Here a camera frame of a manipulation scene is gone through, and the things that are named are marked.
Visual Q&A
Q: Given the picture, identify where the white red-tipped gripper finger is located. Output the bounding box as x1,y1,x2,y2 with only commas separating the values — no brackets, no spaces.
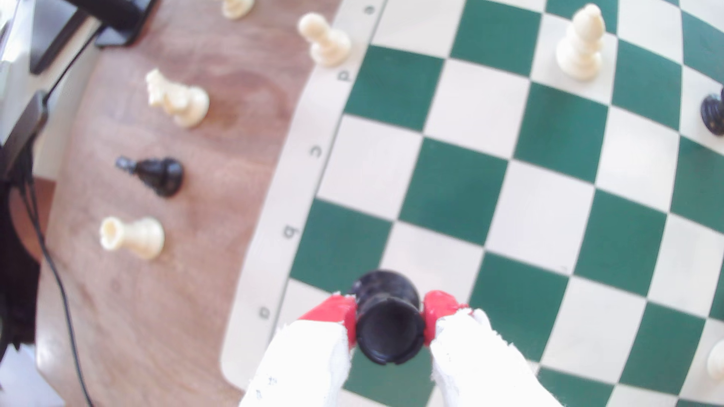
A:
422,291,562,407
239,294,358,407

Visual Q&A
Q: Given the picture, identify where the black chess rook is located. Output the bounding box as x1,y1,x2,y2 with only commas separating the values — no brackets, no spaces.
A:
348,270,426,365

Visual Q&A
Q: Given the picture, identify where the green and white chess mat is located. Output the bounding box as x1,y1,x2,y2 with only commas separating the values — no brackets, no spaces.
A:
219,0,724,407

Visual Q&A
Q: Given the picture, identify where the white chess rook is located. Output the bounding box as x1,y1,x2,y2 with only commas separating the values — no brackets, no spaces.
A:
100,216,166,261

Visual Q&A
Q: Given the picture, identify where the black chess pawn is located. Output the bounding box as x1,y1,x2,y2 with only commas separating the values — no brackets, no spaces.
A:
115,156,185,198

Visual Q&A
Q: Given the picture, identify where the white chess pawn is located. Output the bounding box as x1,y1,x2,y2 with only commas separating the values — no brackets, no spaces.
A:
298,12,352,69
706,339,724,382

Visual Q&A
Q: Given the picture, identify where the white chess knight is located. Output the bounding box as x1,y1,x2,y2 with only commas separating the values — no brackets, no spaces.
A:
145,68,210,129

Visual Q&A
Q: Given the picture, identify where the white chess bishop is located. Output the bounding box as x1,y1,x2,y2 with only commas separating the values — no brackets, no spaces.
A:
555,3,606,81

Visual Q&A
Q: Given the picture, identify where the black chess bishop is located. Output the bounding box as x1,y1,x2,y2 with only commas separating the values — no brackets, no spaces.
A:
700,87,724,136

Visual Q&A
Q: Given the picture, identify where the white chess piece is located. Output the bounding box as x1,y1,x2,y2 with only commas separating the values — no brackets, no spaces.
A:
221,0,256,20

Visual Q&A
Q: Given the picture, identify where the black stand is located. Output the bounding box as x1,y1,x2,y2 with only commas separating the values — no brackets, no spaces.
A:
31,0,160,75

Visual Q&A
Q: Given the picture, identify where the thin black cable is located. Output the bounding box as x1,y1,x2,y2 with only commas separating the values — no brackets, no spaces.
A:
20,144,96,407

